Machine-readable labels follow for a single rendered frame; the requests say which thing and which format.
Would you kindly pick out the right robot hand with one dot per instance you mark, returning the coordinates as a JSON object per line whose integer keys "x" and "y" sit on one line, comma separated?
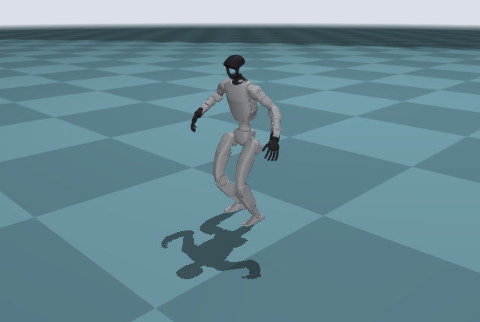
{"x": 197, "y": 115}

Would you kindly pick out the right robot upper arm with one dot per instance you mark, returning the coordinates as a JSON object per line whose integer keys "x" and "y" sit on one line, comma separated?
{"x": 218, "y": 95}

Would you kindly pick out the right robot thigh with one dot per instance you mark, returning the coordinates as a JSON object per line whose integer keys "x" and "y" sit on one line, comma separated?
{"x": 222, "y": 156}

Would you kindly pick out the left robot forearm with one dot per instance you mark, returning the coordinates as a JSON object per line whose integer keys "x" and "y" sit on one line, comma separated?
{"x": 276, "y": 122}

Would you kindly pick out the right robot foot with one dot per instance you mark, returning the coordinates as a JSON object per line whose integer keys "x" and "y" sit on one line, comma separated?
{"x": 234, "y": 207}

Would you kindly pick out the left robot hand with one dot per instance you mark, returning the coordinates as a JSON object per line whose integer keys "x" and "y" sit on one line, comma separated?
{"x": 273, "y": 146}

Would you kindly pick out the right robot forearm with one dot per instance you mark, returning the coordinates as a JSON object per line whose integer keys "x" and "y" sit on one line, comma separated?
{"x": 207, "y": 104}

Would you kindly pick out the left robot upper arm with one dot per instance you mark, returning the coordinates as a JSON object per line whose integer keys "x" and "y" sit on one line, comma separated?
{"x": 256, "y": 92}

